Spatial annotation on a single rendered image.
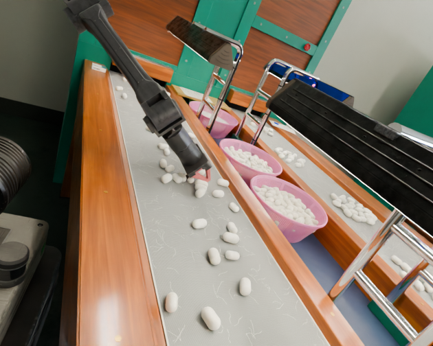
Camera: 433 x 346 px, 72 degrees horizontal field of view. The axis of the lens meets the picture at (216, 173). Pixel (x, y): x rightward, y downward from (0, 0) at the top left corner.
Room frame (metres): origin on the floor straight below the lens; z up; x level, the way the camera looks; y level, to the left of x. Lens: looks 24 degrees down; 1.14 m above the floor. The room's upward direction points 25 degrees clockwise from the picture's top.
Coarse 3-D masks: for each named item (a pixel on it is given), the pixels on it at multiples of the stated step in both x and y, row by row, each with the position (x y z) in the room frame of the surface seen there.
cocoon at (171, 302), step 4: (172, 292) 0.35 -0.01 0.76; (168, 296) 0.34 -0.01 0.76; (172, 296) 0.34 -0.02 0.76; (176, 296) 0.34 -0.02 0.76; (168, 300) 0.33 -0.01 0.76; (172, 300) 0.33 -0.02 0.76; (176, 300) 0.34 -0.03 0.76; (168, 304) 0.33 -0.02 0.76; (172, 304) 0.33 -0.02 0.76; (176, 304) 0.33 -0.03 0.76; (168, 308) 0.32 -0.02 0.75; (172, 308) 0.32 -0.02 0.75; (176, 308) 0.33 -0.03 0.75
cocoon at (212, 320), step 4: (204, 308) 0.35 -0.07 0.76; (208, 308) 0.35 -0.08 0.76; (204, 312) 0.34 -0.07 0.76; (208, 312) 0.34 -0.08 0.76; (212, 312) 0.34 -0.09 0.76; (204, 316) 0.33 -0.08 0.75; (208, 316) 0.33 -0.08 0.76; (212, 316) 0.33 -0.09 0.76; (216, 316) 0.34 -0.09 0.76; (204, 320) 0.33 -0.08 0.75; (208, 320) 0.33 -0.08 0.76; (212, 320) 0.33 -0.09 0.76; (216, 320) 0.33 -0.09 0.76; (220, 320) 0.34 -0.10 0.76; (208, 324) 0.33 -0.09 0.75; (212, 324) 0.33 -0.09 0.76; (216, 324) 0.33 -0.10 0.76; (220, 324) 0.33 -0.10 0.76; (212, 328) 0.32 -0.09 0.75; (216, 328) 0.33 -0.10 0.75
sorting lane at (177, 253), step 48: (144, 144) 0.85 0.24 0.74; (144, 192) 0.60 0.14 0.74; (192, 192) 0.70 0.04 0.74; (144, 240) 0.45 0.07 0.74; (192, 240) 0.51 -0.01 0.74; (240, 240) 0.58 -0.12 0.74; (192, 288) 0.39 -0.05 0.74; (288, 288) 0.50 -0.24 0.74; (192, 336) 0.31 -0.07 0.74; (240, 336) 0.34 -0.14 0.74; (288, 336) 0.38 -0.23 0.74
